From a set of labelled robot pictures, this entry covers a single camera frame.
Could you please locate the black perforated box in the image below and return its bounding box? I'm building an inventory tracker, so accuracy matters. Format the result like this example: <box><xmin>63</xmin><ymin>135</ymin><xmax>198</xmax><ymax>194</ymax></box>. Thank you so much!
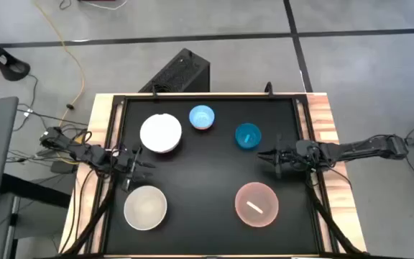
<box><xmin>138</xmin><ymin>47</ymin><xmax>211</xmax><ymax>94</ymax></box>

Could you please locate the yellow cable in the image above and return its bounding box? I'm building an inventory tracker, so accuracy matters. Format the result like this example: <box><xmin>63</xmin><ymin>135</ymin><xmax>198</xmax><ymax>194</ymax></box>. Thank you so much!
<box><xmin>33</xmin><ymin>0</ymin><xmax>86</xmax><ymax>127</ymax></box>

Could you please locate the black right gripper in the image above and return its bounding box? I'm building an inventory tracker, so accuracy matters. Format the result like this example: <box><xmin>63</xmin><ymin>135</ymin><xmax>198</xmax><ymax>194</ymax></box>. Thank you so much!
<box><xmin>257</xmin><ymin>135</ymin><xmax>321</xmax><ymax>180</ymax></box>

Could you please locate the small light blue bowl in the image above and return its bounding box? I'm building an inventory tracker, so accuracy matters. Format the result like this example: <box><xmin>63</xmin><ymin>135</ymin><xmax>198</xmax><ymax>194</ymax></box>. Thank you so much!
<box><xmin>188</xmin><ymin>104</ymin><xmax>216</xmax><ymax>131</ymax></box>

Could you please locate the white plate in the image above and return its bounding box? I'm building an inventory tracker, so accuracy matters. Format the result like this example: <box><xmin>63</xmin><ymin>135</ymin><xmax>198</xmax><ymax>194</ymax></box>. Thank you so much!
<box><xmin>139</xmin><ymin>113</ymin><xmax>183</xmax><ymax>154</ymax></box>

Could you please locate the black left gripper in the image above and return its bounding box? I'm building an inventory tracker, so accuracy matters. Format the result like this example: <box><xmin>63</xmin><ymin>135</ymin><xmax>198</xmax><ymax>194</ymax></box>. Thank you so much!
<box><xmin>115</xmin><ymin>145</ymin><xmax>157</xmax><ymax>191</ymax></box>

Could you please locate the large pink bowl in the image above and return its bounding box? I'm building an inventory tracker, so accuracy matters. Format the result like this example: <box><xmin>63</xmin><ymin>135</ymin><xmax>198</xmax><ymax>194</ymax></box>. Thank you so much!
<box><xmin>234</xmin><ymin>181</ymin><xmax>280</xmax><ymax>228</ymax></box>

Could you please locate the beige bowl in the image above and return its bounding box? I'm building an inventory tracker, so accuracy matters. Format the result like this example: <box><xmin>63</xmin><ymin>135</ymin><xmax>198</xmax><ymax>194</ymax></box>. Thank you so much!
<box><xmin>123</xmin><ymin>185</ymin><xmax>168</xmax><ymax>231</ymax></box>

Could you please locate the black stand foot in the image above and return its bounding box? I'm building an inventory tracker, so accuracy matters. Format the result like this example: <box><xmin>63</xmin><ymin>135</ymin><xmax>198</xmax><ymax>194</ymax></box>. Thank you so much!
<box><xmin>0</xmin><ymin>24</ymin><xmax>32</xmax><ymax>82</ymax></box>

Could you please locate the white cable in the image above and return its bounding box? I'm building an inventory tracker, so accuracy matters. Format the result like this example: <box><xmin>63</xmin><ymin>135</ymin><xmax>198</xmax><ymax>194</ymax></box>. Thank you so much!
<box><xmin>80</xmin><ymin>0</ymin><xmax>128</xmax><ymax>12</ymax></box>

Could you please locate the small teal bowl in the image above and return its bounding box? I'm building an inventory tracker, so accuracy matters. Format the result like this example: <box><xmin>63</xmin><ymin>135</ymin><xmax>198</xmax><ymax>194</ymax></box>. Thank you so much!
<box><xmin>234</xmin><ymin>122</ymin><xmax>262</xmax><ymax>150</ymax></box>

